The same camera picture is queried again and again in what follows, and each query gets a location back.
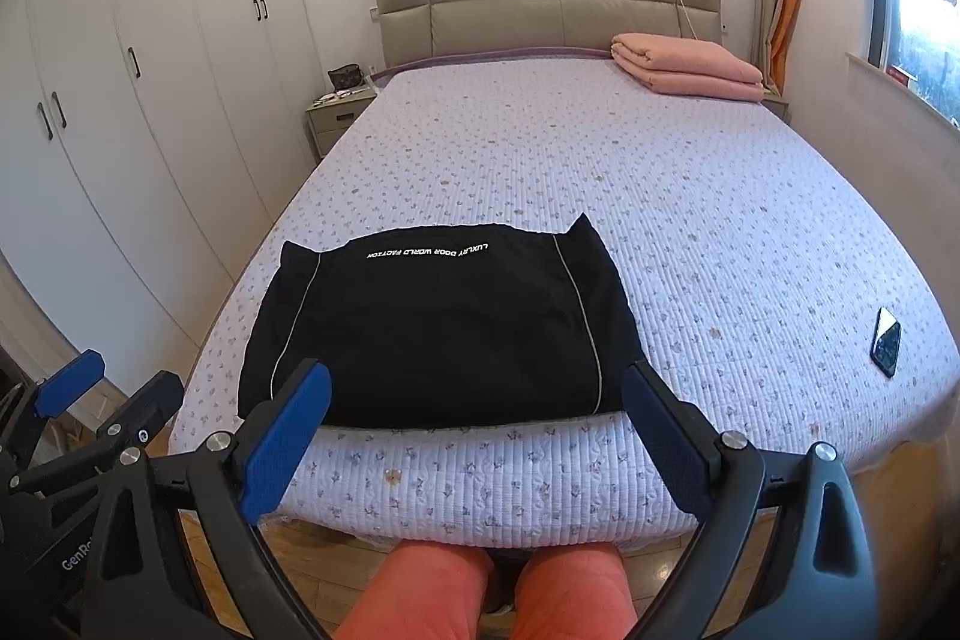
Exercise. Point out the black smartphone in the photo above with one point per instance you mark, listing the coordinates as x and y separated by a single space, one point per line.
886 340

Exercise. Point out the person's right leg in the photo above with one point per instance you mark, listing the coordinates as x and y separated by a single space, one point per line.
574 595

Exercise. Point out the person's left leg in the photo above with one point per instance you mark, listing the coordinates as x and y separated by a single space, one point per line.
420 595

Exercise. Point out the black hooded jacket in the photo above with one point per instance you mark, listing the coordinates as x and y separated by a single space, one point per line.
450 325

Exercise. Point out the person's leg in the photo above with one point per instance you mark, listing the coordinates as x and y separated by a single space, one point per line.
420 595
574 595

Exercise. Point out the folded pink blanket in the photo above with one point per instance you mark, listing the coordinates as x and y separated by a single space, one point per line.
690 66

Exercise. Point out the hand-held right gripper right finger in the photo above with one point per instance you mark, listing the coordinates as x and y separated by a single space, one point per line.
667 445

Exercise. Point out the white wardrobe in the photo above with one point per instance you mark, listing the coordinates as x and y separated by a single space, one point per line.
150 85

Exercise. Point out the beige padded headboard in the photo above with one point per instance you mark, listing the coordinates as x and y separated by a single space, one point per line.
540 3

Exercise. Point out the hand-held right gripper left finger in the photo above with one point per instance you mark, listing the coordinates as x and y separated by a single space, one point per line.
285 441

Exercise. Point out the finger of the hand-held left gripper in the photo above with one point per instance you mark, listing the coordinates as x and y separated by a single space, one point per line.
146 404
69 381

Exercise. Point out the bed with floral quilt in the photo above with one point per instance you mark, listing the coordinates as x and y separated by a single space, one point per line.
600 175

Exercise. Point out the beige nightstand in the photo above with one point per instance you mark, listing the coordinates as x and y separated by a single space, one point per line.
776 106
334 123

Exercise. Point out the brown patterned bag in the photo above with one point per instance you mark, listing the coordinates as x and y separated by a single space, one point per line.
346 78

